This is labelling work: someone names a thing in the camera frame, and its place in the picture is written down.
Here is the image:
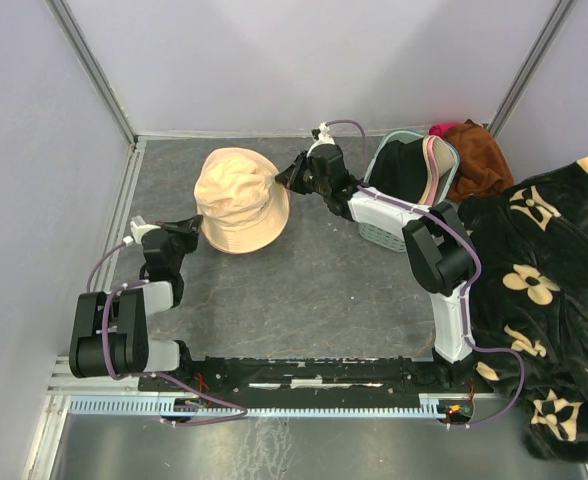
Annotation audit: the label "cream bucket hat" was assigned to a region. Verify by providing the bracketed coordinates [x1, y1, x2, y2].
[194, 147, 290, 255]

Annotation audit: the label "black cloth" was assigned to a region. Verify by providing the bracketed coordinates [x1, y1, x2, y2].
[367, 138, 432, 204]

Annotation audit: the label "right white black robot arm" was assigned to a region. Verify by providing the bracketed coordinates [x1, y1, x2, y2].
[275, 144, 481, 391]

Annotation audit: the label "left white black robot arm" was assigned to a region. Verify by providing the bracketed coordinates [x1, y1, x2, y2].
[68, 215, 203, 390]

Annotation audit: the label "beige pink stacked hats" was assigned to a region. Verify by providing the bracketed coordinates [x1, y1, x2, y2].
[419, 135, 460, 206]

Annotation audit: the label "teal plastic basket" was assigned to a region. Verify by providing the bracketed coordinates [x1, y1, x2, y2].
[357, 128, 463, 255]

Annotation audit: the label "red cloth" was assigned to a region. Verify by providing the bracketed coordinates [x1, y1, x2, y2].
[428, 121, 458, 138]

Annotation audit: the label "brown cloth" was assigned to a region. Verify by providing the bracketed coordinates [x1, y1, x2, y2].
[444, 120, 514, 203]

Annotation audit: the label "black floral blanket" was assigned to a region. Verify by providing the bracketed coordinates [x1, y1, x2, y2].
[458, 157, 588, 463]

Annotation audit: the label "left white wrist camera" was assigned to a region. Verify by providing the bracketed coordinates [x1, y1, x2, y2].
[122, 215, 160, 247]

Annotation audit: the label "light blue cable duct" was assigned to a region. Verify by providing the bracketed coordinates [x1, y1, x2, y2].
[68, 392, 470, 419]

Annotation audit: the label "left aluminium corner post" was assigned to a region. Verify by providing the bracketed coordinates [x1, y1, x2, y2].
[45, 0, 138, 145]

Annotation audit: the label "aluminium corner post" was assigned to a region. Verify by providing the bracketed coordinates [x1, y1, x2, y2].
[45, 0, 138, 145]
[487, 0, 576, 138]

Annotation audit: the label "right aluminium corner post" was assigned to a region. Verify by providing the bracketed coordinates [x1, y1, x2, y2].
[487, 0, 576, 138]

